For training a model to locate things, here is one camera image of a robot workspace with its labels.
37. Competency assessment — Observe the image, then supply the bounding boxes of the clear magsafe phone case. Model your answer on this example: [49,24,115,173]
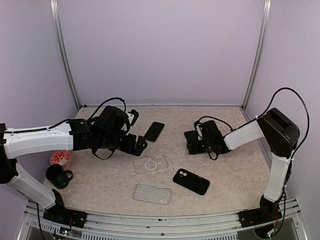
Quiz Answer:
[134,155,169,176]

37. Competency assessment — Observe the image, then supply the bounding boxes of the left aluminium frame post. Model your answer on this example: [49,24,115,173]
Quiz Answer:
[50,0,81,111]

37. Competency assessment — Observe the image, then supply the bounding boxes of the black phone middle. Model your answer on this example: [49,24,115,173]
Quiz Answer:
[144,121,165,143]

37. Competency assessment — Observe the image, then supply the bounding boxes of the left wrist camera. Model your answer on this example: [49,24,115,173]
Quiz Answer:
[126,109,139,126]

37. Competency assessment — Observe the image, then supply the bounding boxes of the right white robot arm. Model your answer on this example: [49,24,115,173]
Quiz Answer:
[184,105,304,227]

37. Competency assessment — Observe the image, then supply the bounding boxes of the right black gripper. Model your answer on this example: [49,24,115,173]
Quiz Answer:
[186,138,213,155]

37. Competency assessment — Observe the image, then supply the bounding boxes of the black phone case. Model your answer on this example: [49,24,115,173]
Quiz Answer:
[172,168,210,196]

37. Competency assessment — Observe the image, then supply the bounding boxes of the aluminium frame post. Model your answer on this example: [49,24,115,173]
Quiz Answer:
[241,0,272,111]
[50,0,81,111]

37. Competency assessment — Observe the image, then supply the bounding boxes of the red white patterned bowl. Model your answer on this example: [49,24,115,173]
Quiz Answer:
[49,150,71,168]

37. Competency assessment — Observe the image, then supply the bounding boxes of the dark green mug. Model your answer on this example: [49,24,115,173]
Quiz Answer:
[45,164,73,190]

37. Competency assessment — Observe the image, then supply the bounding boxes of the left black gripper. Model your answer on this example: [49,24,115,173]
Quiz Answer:
[97,131,148,156]

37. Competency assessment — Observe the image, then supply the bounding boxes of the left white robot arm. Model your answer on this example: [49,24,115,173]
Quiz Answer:
[0,105,148,223]

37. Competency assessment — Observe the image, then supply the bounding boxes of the clear plain phone case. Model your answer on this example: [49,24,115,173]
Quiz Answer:
[132,183,172,205]

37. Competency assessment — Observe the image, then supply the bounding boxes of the right aluminium frame post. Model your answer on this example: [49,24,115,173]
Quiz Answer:
[241,0,272,111]

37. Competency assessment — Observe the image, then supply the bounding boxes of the front aluminium rail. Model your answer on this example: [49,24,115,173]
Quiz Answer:
[15,198,310,240]

